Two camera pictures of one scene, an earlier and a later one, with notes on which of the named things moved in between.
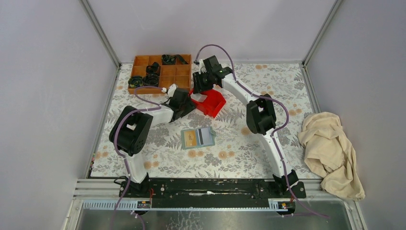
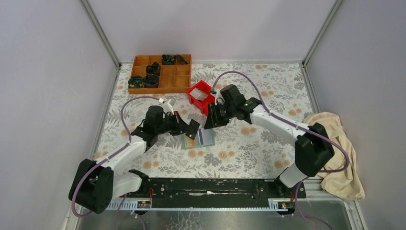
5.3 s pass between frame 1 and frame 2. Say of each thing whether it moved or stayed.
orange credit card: stayed
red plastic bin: stayed
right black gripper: moved
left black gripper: moved
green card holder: stayed
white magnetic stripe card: stayed
